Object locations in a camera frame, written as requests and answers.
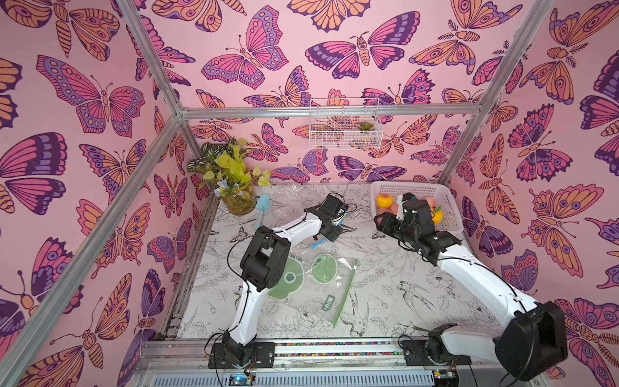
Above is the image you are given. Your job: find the pink peach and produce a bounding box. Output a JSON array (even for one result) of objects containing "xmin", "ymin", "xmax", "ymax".
[
  {"xmin": 424, "ymin": 197, "xmax": 437, "ymax": 211},
  {"xmin": 377, "ymin": 203, "xmax": 399, "ymax": 216}
]

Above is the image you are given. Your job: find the yellow-orange peach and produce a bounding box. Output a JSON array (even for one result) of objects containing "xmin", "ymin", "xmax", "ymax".
[{"xmin": 376, "ymin": 193, "xmax": 394, "ymax": 209}]

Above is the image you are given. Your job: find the clear blue-zipper zip bag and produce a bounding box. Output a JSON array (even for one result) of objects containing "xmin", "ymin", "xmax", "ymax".
[{"xmin": 255, "ymin": 190, "xmax": 356, "ymax": 249}]

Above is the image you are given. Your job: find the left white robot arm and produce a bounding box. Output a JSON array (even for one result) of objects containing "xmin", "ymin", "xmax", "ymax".
[{"xmin": 220, "ymin": 193, "xmax": 349, "ymax": 368}]

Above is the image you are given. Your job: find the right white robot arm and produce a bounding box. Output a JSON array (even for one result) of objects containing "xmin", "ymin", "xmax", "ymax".
[{"xmin": 374, "ymin": 193, "xmax": 568, "ymax": 382}]

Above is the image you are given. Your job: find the pink peach in basket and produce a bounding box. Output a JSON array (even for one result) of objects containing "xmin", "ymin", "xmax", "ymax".
[{"xmin": 424, "ymin": 197, "xmax": 437, "ymax": 211}]

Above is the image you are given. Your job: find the green printed zip bag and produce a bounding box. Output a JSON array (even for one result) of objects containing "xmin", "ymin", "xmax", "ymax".
[{"xmin": 268, "ymin": 248, "xmax": 358, "ymax": 327}]

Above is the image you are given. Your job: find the yellow bell pepper toy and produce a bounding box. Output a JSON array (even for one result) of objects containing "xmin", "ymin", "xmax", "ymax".
[{"xmin": 431, "ymin": 206, "xmax": 444, "ymax": 225}]

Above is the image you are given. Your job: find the white plastic basket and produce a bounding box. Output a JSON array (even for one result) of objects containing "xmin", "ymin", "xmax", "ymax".
[{"xmin": 370, "ymin": 181, "xmax": 464, "ymax": 236}]

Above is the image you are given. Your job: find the potted green plant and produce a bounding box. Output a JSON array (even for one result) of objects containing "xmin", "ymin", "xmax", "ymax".
[{"xmin": 188, "ymin": 139, "xmax": 271, "ymax": 216}]

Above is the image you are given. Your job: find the white wire wall basket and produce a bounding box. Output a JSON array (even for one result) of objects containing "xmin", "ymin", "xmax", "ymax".
[{"xmin": 307, "ymin": 98, "xmax": 384, "ymax": 153}]

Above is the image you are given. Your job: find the small succulent in wire basket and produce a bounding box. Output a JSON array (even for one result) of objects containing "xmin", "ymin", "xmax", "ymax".
[{"xmin": 358, "ymin": 121, "xmax": 375, "ymax": 132}]

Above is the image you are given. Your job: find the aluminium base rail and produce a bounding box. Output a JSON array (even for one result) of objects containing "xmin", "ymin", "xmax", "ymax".
[{"xmin": 131, "ymin": 335, "xmax": 520, "ymax": 386}]

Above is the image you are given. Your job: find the aluminium frame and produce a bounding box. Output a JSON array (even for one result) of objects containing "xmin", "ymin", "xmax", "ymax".
[{"xmin": 1, "ymin": 1, "xmax": 532, "ymax": 386}]

